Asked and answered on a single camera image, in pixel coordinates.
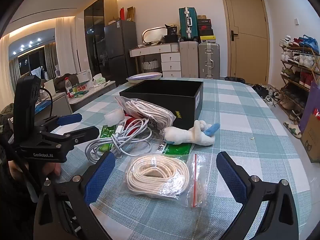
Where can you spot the white woven basket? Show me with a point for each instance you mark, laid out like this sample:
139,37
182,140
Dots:
151,66

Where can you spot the green white medicine sachet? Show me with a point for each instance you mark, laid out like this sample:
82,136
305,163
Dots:
106,133
177,151

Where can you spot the grey low cabinet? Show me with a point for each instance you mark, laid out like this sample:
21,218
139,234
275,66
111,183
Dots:
62,105

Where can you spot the white curtain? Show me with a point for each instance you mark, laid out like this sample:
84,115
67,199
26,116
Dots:
63,47

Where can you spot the white kettle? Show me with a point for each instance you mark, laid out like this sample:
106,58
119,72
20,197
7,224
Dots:
83,77

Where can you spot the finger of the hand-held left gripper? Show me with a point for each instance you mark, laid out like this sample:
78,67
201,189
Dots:
70,118
82,133

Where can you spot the green tissue box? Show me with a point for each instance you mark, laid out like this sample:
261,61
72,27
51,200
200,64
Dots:
98,79

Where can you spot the person's left hand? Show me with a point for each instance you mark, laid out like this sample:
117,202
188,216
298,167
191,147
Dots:
51,170

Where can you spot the grey side counter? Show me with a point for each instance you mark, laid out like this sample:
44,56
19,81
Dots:
95,93

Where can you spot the tall dark glass cabinet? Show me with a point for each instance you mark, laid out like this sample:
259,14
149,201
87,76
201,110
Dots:
93,30

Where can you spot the pile of shoes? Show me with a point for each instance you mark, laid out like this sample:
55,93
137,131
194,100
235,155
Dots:
267,93

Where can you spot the teal suitcase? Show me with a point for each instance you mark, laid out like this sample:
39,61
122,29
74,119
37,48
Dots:
187,23

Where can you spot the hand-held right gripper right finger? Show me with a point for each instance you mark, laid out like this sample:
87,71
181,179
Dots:
232,177

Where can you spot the white blue plush toy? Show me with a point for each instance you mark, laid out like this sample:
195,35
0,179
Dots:
190,136

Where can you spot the red white packet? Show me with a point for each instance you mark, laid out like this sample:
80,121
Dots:
131,123

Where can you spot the white oval plate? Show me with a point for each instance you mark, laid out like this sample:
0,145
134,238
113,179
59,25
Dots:
145,77

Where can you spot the white drawer dresser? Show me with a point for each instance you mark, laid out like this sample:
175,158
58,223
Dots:
170,57

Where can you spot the shoe rack with shoes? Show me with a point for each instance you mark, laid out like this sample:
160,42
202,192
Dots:
305,60

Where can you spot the tan door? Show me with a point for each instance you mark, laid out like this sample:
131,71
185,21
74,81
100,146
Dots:
247,42

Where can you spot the black paper bag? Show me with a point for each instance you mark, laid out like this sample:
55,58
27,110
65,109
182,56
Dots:
172,33

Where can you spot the green white slippers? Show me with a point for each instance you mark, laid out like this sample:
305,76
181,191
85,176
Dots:
292,128

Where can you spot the flower print container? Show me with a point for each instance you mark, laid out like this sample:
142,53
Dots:
81,90

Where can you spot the small brown cardboard box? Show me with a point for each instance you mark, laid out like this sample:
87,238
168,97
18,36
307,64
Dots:
131,13

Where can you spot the white oval mirror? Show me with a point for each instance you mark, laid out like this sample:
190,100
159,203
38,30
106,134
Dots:
155,33

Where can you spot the black cardboard box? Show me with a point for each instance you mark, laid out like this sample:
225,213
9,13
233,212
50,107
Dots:
186,107

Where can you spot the beige suitcase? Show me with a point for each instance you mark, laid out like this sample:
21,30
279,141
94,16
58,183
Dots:
189,60

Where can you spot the silver suitcase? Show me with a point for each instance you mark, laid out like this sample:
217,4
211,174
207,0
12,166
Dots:
209,60

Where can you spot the dark grey fridge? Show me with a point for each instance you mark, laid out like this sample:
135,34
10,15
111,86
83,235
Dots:
120,45

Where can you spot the red cap plastic bottle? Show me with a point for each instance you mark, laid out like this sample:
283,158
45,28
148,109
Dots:
68,87

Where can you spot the stack of shoe boxes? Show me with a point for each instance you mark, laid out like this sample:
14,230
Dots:
206,30

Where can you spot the purple paper bag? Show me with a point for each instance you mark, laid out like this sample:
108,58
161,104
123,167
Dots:
311,100

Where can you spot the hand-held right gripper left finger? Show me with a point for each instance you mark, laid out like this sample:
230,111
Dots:
100,177

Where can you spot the dark bag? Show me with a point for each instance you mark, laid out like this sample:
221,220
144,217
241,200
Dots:
65,81

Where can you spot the wooden shoe rack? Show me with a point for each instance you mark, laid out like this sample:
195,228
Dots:
300,67

